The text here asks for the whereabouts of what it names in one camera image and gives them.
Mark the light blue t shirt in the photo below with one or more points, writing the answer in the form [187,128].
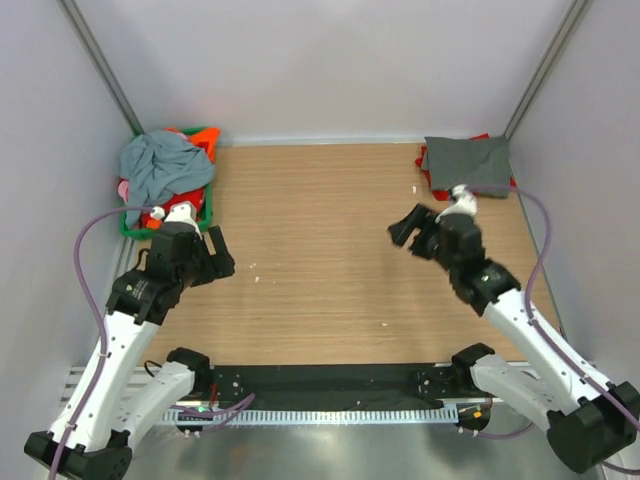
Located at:
[160,164]

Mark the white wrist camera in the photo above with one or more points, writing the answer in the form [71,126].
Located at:
[184,213]
[461,200]

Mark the red t shirt in basket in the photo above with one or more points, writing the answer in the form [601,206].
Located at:
[195,197]

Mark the folded red t shirt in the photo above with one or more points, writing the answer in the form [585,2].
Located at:
[440,192]

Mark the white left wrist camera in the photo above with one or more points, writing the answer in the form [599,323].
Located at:
[184,213]

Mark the orange t shirt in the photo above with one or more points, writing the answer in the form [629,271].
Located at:
[205,138]

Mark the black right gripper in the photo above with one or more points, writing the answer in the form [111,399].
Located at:
[403,229]

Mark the pink garment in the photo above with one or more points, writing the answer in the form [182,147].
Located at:
[123,190]

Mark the slotted white cable duct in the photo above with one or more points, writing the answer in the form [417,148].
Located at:
[250,418]

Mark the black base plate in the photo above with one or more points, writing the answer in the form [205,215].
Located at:
[342,388]

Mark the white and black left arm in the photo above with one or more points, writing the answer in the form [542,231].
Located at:
[97,432]

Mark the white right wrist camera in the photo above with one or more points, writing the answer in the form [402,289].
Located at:
[461,200]

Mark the dark grey t shirt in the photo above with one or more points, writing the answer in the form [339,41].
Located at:
[467,162]

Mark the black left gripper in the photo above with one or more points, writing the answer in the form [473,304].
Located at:
[222,261]

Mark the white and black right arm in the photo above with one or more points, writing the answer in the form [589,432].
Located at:
[586,418]

